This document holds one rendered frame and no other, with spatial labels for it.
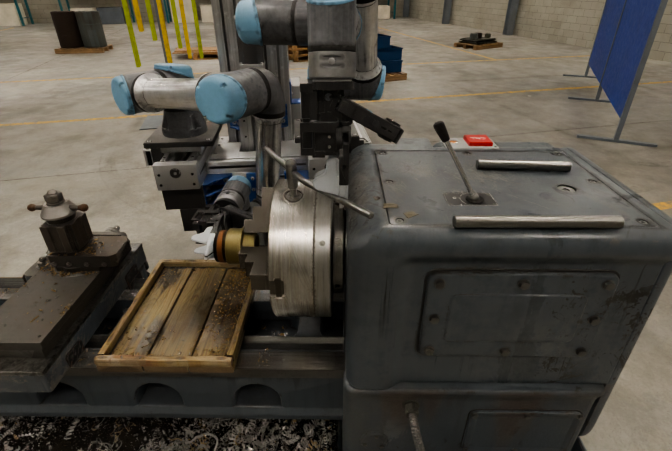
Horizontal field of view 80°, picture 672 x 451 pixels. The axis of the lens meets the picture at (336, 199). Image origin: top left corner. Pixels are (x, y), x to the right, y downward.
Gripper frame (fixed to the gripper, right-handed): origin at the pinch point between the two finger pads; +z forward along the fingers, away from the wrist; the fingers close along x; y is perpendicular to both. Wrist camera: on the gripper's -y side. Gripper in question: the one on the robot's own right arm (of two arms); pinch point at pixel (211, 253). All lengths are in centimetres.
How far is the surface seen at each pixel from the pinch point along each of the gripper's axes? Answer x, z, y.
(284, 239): 9.8, 8.4, -18.5
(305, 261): 6.2, 10.6, -22.7
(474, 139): 18, -26, -63
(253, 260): 2.0, 5.0, -10.9
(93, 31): -52, -1052, 652
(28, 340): -11.2, 16.1, 34.9
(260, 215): 6.8, -5.7, -10.7
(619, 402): -109, -43, -151
